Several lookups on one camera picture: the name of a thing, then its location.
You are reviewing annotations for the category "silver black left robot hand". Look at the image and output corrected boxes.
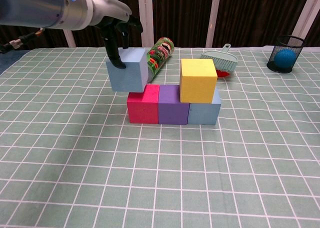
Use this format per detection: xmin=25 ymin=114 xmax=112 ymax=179
xmin=90 ymin=0 xmax=144 ymax=69

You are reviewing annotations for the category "light blue foam cube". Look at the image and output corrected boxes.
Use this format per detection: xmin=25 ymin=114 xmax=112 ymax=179
xmin=187 ymin=87 xmax=223 ymax=126
xmin=106 ymin=47 xmax=150 ymax=93

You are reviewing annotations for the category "pink foam cube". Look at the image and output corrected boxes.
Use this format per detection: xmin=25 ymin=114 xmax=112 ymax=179
xmin=126 ymin=84 xmax=160 ymax=125

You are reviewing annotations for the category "yellow foam cube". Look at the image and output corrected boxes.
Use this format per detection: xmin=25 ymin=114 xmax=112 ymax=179
xmin=179 ymin=58 xmax=218 ymax=104

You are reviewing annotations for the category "purple foam cube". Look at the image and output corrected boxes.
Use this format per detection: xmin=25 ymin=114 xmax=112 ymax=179
xmin=157 ymin=84 xmax=190 ymax=126

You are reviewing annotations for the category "green Pringles can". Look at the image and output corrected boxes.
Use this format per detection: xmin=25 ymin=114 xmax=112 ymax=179
xmin=146 ymin=37 xmax=175 ymax=84

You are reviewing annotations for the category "dark blue table pad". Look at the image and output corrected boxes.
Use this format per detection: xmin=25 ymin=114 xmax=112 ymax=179
xmin=0 ymin=50 xmax=31 ymax=76

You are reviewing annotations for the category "teal hand brush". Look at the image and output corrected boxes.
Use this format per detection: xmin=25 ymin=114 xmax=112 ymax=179
xmin=200 ymin=43 xmax=238 ymax=73

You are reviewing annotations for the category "red round disc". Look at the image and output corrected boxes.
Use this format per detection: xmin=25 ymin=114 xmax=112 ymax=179
xmin=215 ymin=68 xmax=230 ymax=79

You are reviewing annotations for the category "green checkered tablecloth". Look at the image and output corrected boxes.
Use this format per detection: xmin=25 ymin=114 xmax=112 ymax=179
xmin=0 ymin=46 xmax=320 ymax=228

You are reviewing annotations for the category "black mesh pen cup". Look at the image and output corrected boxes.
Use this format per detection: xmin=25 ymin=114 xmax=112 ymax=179
xmin=266 ymin=35 xmax=307 ymax=74

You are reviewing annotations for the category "blue textured ball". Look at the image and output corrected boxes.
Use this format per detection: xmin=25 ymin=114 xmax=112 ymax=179
xmin=274 ymin=49 xmax=296 ymax=69

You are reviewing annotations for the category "white frame post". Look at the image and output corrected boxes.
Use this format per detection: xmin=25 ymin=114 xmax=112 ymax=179
xmin=291 ymin=0 xmax=320 ymax=48
xmin=137 ymin=0 xmax=155 ymax=48
xmin=63 ymin=29 xmax=76 ymax=48
xmin=205 ymin=0 xmax=222 ymax=48

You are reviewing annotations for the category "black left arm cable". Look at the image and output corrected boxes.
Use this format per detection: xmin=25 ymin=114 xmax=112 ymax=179
xmin=0 ymin=28 xmax=46 ymax=54

